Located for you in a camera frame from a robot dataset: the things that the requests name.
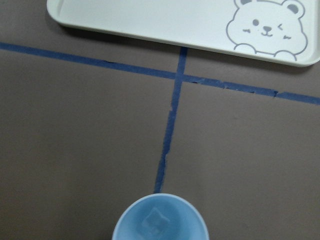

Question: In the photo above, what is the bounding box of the clear ice cube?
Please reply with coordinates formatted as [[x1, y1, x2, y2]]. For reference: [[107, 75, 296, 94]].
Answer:
[[136, 207, 171, 240]]

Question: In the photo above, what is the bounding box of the cream bear tray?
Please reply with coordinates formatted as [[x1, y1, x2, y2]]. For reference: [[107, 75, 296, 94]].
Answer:
[[46, 0, 320, 67]]

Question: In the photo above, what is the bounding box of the light blue cup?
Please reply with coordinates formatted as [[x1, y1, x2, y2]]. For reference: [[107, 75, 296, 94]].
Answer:
[[112, 193, 210, 240]]

